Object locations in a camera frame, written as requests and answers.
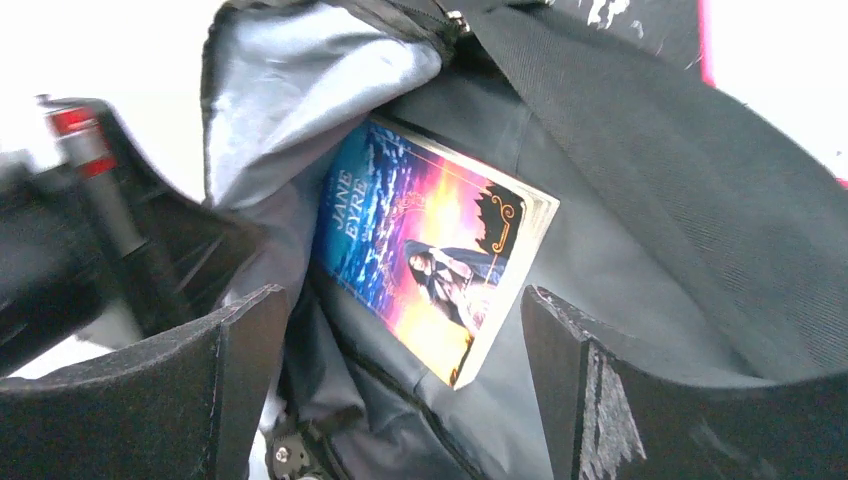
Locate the pink framed whiteboard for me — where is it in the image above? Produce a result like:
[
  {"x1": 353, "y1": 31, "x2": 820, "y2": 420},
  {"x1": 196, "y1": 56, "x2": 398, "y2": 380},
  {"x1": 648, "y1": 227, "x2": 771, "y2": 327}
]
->
[{"x1": 698, "y1": 1, "x2": 847, "y2": 183}]

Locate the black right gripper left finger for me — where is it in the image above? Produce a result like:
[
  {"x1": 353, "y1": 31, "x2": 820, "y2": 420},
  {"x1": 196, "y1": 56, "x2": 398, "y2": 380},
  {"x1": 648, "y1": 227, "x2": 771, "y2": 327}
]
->
[{"x1": 1, "y1": 285, "x2": 289, "y2": 479}]

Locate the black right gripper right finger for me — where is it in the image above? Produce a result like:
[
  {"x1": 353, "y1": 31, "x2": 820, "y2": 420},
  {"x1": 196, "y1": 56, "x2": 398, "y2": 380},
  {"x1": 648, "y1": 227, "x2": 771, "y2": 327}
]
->
[{"x1": 521, "y1": 286, "x2": 847, "y2": 479}]

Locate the black student backpack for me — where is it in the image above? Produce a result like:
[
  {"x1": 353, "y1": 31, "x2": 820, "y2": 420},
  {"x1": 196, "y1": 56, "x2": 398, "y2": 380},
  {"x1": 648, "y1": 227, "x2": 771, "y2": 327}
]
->
[{"x1": 201, "y1": 1, "x2": 847, "y2": 479}]

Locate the blue Jane Eyre book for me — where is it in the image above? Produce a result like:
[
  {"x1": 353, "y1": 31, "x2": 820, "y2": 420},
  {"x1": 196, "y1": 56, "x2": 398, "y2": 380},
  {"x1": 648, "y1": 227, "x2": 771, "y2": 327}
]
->
[{"x1": 313, "y1": 115, "x2": 559, "y2": 389}]

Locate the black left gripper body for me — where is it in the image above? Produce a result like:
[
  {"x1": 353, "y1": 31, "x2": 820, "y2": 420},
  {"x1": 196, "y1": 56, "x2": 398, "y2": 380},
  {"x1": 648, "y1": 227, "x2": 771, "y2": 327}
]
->
[{"x1": 1, "y1": 97, "x2": 264, "y2": 375}]

